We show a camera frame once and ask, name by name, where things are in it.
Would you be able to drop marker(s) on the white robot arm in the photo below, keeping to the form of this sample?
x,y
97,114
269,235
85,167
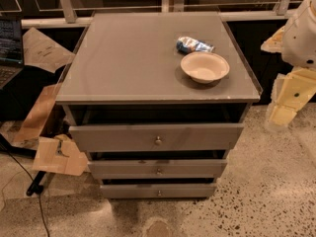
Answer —
x,y
303,20

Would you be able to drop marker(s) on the white paper bowl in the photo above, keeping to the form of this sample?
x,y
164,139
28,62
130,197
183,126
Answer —
x,y
205,67

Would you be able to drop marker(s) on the grey drawer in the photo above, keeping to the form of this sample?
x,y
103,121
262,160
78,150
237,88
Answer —
x,y
155,169
156,137
159,191

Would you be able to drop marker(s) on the grey top drawer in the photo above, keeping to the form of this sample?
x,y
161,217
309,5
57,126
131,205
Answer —
x,y
156,137

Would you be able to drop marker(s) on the metal window railing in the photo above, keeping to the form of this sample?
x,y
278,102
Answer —
x,y
77,13

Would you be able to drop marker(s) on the grey middle drawer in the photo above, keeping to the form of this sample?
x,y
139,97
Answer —
x,y
155,169

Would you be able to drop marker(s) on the grey bottom drawer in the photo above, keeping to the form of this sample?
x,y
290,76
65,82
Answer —
x,y
159,191

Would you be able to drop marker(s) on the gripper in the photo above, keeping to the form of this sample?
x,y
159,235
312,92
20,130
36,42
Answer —
x,y
300,39

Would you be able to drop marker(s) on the light wooden block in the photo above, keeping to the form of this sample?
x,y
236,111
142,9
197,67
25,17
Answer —
x,y
60,155

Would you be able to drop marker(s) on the blue snack bag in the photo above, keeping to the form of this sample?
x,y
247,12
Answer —
x,y
189,45

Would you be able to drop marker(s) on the brown cardboard sheet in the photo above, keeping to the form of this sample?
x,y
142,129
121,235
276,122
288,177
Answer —
x,y
43,52

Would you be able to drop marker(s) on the grey drawer cabinet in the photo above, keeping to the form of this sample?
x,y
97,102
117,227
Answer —
x,y
127,71

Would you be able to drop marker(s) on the open laptop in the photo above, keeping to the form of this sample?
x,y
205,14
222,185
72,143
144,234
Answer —
x,y
11,50

